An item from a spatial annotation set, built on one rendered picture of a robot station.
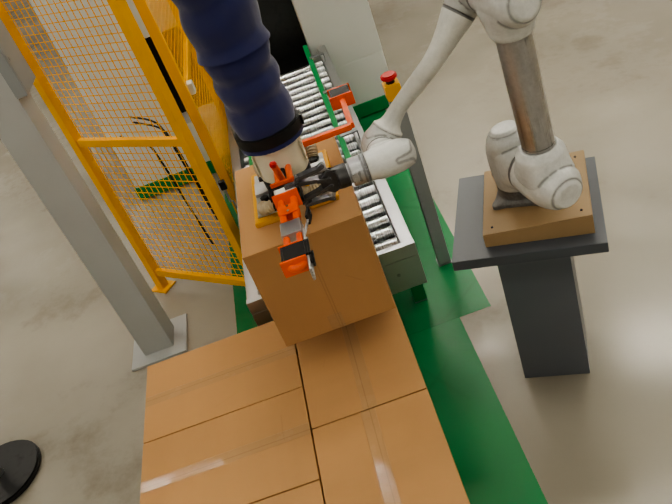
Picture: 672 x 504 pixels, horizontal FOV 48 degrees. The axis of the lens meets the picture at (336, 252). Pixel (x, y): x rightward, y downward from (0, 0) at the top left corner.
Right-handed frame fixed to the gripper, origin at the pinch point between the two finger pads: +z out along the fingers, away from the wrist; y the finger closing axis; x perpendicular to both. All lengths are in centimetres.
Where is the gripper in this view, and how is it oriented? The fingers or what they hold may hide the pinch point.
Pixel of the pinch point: (287, 196)
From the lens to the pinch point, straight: 233.7
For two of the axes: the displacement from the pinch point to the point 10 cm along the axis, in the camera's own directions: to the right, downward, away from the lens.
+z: -9.4, 3.4, 0.5
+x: -1.6, -5.6, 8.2
